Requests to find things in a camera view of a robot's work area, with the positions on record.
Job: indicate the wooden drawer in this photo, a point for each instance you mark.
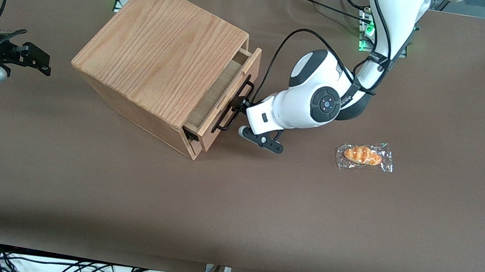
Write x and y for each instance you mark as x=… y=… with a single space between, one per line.
x=220 y=95

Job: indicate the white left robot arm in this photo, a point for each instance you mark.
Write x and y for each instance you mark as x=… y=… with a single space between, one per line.
x=298 y=110

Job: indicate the wooden drawer cabinet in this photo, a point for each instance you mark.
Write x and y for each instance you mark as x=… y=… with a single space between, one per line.
x=159 y=53

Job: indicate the brown table cover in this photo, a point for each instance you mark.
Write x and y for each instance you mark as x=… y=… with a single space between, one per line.
x=260 y=214

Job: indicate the plastic wrapped bread roll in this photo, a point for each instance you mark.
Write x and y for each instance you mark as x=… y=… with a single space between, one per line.
x=363 y=155

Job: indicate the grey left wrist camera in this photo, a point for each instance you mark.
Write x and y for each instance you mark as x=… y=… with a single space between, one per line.
x=265 y=142

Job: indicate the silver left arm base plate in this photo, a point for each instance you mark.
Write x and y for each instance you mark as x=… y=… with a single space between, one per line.
x=363 y=43

